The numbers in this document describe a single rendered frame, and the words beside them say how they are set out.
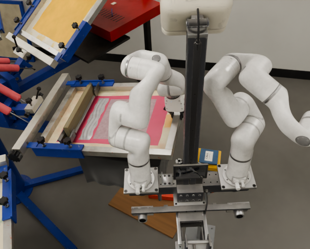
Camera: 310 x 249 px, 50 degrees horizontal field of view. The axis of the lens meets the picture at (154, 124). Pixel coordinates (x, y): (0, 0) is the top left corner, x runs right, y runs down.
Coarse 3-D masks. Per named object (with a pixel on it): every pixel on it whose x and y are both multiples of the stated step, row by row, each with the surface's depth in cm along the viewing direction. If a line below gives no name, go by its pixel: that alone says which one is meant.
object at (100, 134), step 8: (104, 120) 196; (152, 120) 189; (160, 120) 187; (80, 128) 195; (96, 128) 192; (104, 128) 191; (144, 128) 185; (152, 128) 184; (160, 128) 183; (96, 136) 187; (104, 136) 186; (152, 136) 179; (160, 136) 178; (152, 144) 175
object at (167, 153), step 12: (120, 84) 213; (132, 84) 211; (72, 96) 217; (60, 108) 207; (180, 120) 184; (48, 132) 193; (168, 144) 168; (108, 156) 175; (120, 156) 172; (156, 156) 166; (168, 156) 164
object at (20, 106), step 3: (18, 105) 209; (21, 105) 208; (24, 105) 208; (15, 108) 207; (18, 108) 206; (21, 108) 206; (24, 108) 205; (15, 111) 207; (18, 111) 206; (21, 111) 206; (24, 111) 205; (36, 111) 203; (18, 114) 208; (21, 114) 208; (33, 114) 205
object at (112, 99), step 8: (96, 96) 215; (104, 96) 213; (112, 96) 212; (120, 96) 210; (128, 96) 209; (152, 96) 204; (160, 96) 203; (112, 104) 206; (152, 104) 199; (160, 104) 197; (88, 112) 205; (104, 112) 202; (152, 112) 194; (160, 112) 192
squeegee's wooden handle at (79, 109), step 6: (84, 90) 204; (90, 90) 207; (84, 96) 199; (90, 96) 207; (78, 102) 196; (84, 102) 199; (78, 108) 193; (84, 108) 199; (72, 114) 189; (78, 114) 192; (72, 120) 186; (78, 120) 193; (66, 126) 182; (72, 126) 186; (66, 132) 184
